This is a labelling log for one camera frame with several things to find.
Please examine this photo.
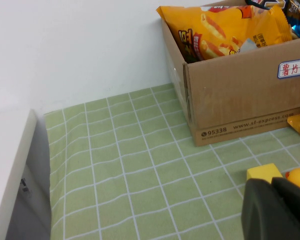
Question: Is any white label with blue border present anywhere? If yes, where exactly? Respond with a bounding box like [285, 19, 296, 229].
[276, 58, 300, 80]

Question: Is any green checked tablecloth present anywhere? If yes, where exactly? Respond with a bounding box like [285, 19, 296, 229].
[43, 83, 300, 240]

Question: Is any white cabinet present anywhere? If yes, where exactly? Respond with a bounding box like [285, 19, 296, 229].
[0, 108, 52, 240]

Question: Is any yellow foam cube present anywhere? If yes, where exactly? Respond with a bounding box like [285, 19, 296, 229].
[246, 163, 284, 186]

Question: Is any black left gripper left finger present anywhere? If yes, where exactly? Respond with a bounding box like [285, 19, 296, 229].
[241, 177, 300, 240]

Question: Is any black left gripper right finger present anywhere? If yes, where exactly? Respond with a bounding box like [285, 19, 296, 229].
[271, 176, 300, 225]

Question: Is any yellow orange chip bag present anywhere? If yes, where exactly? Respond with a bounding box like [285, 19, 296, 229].
[156, 4, 293, 63]

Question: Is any printed cardboard box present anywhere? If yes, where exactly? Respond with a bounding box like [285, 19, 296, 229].
[156, 4, 300, 148]

